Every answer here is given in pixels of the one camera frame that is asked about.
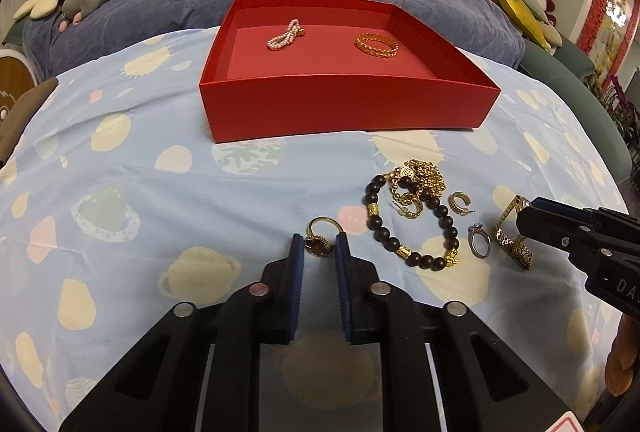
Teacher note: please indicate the person's right hand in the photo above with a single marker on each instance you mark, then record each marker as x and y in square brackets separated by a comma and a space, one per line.
[622, 362]

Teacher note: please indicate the gold hoop earring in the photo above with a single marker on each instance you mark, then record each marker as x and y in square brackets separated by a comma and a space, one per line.
[457, 199]
[415, 207]

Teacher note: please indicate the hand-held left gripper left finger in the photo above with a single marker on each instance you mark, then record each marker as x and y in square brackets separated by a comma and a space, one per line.
[298, 282]

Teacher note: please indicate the potted plants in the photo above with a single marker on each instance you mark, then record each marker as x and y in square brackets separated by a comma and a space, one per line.
[622, 107]

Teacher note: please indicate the gold pillow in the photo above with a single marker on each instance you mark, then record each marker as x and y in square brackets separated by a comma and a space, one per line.
[515, 12]

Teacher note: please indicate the round white wooden disc device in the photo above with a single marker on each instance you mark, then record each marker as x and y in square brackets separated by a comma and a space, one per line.
[15, 77]

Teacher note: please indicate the red cardboard box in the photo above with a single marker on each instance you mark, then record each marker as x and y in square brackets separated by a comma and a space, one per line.
[325, 112]

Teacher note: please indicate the beige cushion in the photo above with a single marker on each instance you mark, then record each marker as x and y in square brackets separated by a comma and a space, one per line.
[550, 39]

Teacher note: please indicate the red and white card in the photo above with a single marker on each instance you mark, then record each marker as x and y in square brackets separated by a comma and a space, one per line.
[562, 424]

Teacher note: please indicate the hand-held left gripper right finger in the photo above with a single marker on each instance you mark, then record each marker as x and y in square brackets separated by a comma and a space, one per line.
[343, 282]

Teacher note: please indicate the green sofa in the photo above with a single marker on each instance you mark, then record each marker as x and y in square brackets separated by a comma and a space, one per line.
[560, 72]

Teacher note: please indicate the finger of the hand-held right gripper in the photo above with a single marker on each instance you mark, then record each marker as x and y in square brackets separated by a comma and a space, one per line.
[560, 211]
[545, 232]

